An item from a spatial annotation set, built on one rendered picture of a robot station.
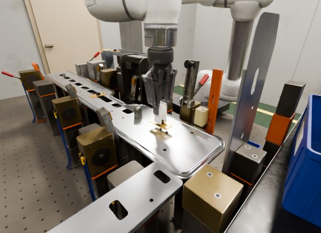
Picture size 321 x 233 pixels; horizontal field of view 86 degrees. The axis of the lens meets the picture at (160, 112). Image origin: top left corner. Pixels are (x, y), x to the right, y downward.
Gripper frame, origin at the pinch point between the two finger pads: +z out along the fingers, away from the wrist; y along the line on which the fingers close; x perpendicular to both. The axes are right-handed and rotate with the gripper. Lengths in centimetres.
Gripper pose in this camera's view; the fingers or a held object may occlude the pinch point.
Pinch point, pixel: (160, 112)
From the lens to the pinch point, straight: 57.4
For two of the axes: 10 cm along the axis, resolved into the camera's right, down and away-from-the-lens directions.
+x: 7.0, 3.2, -6.4
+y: -7.2, 3.1, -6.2
